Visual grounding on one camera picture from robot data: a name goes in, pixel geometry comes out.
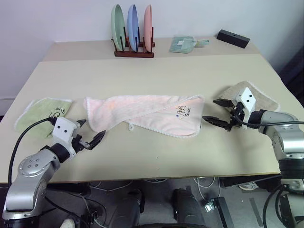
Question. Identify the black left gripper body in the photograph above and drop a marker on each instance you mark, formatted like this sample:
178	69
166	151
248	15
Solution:
78	144

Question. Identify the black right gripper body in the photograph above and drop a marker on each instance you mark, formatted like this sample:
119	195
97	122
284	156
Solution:
238	115

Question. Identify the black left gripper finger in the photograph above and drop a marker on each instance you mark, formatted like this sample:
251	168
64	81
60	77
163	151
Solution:
83	123
97	139

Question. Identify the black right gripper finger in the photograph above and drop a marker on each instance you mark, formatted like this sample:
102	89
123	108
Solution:
217	121
224	102

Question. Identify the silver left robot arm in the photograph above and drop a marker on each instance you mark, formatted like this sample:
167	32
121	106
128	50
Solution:
31	166

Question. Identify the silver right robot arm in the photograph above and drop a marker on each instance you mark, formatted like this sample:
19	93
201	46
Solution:
285	133

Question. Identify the beige towel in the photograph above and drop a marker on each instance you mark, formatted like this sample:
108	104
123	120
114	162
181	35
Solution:
263	97

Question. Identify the green towel with embroidery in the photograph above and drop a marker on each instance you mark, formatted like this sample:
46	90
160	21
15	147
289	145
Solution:
40	114

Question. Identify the pink towel with embroidery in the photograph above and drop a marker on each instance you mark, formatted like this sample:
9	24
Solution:
142	111

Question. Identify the paper tag on cloth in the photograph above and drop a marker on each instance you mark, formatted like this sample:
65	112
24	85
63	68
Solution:
203	42

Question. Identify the black rectangular box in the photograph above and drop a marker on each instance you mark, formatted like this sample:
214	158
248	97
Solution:
234	38

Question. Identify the dark blue chair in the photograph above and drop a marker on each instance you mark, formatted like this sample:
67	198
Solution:
294	71

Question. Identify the white shoe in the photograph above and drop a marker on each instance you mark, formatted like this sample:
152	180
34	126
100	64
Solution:
248	186
68	223

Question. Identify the folded pale green cloth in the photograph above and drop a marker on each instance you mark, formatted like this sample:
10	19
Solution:
181	45

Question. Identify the dark rounded shape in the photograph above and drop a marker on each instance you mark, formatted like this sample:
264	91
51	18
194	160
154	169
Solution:
129	209
186	209

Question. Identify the dark wooden plate rack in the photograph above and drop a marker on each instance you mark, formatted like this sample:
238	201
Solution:
134	54

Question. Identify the black metal bar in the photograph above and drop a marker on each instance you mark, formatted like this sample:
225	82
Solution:
224	213

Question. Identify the grey tape strip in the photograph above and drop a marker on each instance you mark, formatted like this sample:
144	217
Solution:
256	211

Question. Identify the green plate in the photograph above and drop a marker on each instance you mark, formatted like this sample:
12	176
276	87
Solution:
117	26

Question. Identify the pink plate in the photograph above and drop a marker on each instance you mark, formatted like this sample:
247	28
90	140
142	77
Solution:
148	26

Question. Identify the blue plate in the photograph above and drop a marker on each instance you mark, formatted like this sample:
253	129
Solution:
132	26

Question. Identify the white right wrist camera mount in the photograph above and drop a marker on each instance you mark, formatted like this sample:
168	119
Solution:
247	99

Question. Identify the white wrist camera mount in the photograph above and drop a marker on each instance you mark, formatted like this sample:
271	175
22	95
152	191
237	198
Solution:
247	99
63	129

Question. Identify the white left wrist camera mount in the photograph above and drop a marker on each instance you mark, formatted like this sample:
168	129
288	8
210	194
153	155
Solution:
63	129

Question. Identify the black table frame beam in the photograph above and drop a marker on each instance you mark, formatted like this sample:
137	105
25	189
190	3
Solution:
249	181

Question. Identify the small metal bracket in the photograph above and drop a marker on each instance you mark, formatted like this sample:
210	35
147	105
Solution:
207	206

